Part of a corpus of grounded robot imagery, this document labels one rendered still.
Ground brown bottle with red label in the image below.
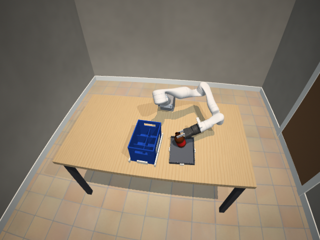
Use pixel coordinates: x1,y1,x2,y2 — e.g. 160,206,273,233
174,132,186,148

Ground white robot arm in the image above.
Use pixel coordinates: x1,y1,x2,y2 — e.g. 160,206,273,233
152,82,224,130

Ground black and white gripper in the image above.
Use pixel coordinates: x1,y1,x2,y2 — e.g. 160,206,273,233
176,117,207,139

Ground blue plastic crate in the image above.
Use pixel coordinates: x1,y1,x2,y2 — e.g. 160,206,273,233
127,119,162,165

